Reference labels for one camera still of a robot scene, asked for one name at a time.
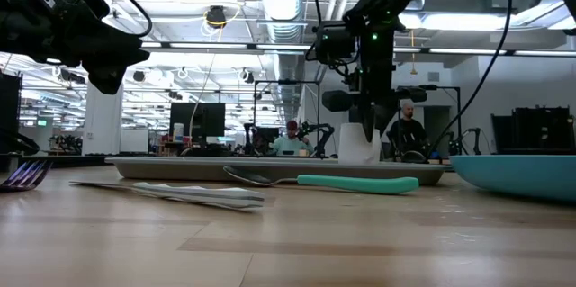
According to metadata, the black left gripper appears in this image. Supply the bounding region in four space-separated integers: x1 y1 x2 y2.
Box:
0 0 151 96

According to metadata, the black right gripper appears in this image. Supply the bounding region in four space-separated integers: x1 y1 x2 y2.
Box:
321 30 428 143

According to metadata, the white mug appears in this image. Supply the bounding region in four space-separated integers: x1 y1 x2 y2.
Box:
337 122 383 166

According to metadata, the spoon with teal handle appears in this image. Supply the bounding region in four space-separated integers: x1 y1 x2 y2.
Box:
222 165 420 196

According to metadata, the teal plate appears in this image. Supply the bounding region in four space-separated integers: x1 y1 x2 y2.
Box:
449 155 576 202

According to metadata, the grey plastic tray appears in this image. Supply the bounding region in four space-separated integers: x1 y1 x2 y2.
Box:
104 156 453 187

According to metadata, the person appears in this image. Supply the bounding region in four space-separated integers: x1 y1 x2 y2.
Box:
385 100 429 162
268 120 315 157

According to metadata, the white board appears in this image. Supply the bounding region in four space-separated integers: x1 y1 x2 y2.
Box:
119 128 150 154

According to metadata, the black computer monitor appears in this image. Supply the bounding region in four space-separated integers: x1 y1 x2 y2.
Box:
169 102 226 144

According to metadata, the black cabinet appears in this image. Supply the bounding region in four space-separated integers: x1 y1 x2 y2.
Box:
0 73 23 157

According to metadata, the black equipment case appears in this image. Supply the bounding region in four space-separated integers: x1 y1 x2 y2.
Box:
490 105 576 156

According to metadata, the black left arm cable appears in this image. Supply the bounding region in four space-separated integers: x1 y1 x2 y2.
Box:
53 0 154 39

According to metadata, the black metal stand frame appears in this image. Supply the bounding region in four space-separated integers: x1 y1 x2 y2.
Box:
253 79 321 158
395 84 463 157

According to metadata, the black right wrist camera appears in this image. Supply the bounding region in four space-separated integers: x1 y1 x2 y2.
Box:
313 22 359 67

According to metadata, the black overhead camera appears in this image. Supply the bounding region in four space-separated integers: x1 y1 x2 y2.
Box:
205 5 229 30

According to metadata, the long black hanging cable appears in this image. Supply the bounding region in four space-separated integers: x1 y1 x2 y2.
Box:
427 0 514 157

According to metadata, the black overhead frame bar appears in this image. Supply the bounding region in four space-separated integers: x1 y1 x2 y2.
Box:
139 40 576 58

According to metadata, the knife with teal white handle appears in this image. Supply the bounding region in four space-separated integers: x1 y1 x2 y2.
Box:
69 180 266 211

